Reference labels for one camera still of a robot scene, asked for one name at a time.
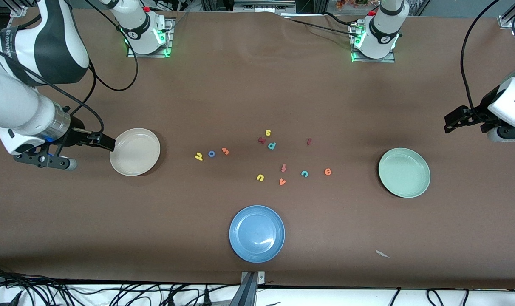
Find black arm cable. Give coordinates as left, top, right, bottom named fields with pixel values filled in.
left=460, top=0, right=502, bottom=124
left=0, top=25, right=139, bottom=136

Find grey metal camera post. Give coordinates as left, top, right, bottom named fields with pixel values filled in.
left=229, top=271, right=266, bottom=306

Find grey background device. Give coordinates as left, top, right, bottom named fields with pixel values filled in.
left=233, top=0, right=296, bottom=13

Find orange background flowers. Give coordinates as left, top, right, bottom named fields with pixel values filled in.
left=336, top=0, right=379, bottom=11

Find short black base cable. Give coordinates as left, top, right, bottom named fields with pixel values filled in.
left=323, top=12, right=355, bottom=25

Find brown table cover sheet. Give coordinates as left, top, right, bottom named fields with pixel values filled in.
left=0, top=8, right=515, bottom=290

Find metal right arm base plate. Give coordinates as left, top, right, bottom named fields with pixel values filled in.
left=126, top=17, right=174, bottom=58

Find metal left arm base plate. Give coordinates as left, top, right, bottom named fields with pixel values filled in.
left=349, top=23, right=396, bottom=63

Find aluminium frame rail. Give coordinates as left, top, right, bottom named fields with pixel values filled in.
left=498, top=0, right=515, bottom=29
left=9, top=0, right=28, bottom=17

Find blue plate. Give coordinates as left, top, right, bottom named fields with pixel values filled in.
left=229, top=205, right=286, bottom=264

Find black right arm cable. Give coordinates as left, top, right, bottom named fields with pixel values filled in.
left=0, top=25, right=139, bottom=136

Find beige brown plate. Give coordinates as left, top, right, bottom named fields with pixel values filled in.
left=109, top=128, right=161, bottom=176

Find light green plate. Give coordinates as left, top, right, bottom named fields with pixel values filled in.
left=378, top=147, right=431, bottom=198

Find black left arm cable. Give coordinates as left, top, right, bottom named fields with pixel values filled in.
left=460, top=0, right=502, bottom=124

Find long black base cable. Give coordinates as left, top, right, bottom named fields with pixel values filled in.
left=288, top=18, right=358, bottom=37

